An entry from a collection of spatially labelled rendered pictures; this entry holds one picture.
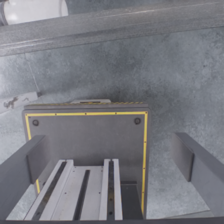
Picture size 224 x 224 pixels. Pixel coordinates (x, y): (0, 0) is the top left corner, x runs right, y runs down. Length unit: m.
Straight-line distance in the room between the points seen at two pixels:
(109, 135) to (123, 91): 0.39
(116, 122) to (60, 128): 0.31
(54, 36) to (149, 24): 0.21
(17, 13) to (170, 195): 1.56
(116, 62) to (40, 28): 0.78
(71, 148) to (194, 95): 0.92
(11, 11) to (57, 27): 0.17
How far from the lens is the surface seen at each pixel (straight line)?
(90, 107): 0.85
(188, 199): 1.70
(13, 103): 0.95
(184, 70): 1.25
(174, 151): 0.17
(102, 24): 0.39
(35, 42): 0.43
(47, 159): 0.17
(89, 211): 0.74
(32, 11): 0.51
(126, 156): 0.95
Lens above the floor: 1.14
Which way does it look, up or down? 76 degrees down
